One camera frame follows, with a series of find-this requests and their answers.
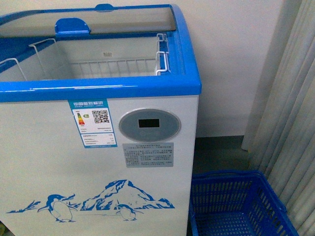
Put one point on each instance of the rear glass freezer lid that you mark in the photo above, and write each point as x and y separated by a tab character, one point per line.
101	14

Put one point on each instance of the white wire freezer basket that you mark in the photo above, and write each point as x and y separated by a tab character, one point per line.
50	59

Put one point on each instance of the grey curtain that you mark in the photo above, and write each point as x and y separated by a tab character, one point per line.
280	134

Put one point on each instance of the blue plastic basket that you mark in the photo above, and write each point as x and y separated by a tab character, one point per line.
236	203

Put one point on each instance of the glass sliding freezer lid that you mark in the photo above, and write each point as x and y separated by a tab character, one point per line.
31	26

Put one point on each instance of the white chest freezer with penguins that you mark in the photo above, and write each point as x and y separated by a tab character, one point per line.
100	156

